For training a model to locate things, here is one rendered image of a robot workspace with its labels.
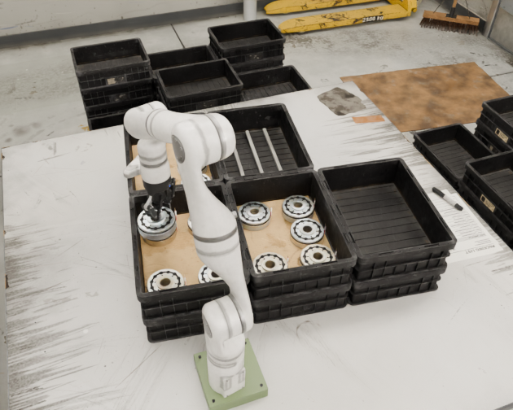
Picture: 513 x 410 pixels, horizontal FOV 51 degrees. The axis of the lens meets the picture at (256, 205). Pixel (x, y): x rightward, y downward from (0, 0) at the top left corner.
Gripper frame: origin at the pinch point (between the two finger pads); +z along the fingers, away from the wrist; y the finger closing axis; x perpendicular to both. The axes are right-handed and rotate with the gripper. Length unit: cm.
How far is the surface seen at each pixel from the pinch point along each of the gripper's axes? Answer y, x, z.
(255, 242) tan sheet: 14.9, -21.5, 17.0
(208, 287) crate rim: -12.4, -20.4, 7.6
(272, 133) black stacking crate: 70, -4, 17
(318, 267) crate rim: 5.7, -44.4, 7.3
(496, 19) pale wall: 373, -72, 82
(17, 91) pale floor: 145, 223, 98
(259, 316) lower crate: -2.9, -30.9, 26.5
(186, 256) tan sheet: 1.2, -5.1, 16.9
